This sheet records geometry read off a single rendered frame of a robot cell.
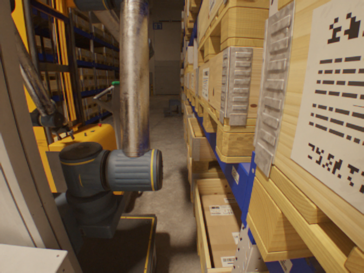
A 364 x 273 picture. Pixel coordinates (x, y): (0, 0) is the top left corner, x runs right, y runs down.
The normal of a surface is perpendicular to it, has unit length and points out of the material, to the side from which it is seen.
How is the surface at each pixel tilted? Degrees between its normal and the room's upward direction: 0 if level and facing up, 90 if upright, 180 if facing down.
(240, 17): 90
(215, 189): 90
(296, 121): 90
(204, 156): 90
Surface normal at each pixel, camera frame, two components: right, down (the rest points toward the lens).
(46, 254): 0.00, -0.95
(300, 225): -1.00, 0.00
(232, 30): -0.69, 0.22
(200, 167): 0.02, 0.32
